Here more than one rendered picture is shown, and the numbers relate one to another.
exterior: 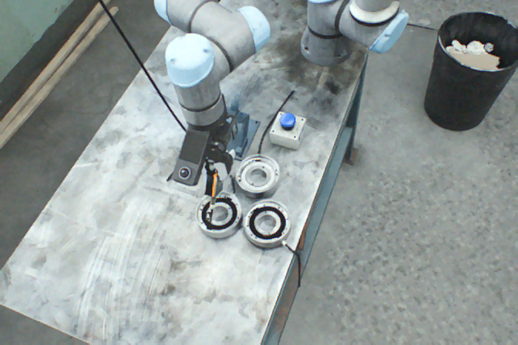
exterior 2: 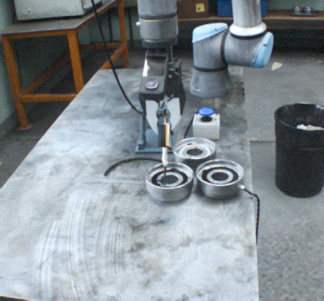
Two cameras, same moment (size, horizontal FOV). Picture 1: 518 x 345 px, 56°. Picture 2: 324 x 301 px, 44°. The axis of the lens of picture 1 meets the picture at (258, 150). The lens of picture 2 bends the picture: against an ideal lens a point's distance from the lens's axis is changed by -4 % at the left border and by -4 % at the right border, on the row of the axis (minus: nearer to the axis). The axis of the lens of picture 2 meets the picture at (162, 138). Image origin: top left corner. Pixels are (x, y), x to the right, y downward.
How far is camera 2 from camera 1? 0.62 m
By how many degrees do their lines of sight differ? 30
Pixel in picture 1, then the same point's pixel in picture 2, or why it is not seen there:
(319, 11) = (206, 47)
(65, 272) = (16, 252)
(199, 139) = (159, 59)
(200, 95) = not seen: outside the picture
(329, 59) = (218, 90)
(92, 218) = (35, 210)
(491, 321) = not seen: outside the picture
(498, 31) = (312, 115)
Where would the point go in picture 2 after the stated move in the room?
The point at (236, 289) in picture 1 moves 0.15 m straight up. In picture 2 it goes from (210, 231) to (210, 166)
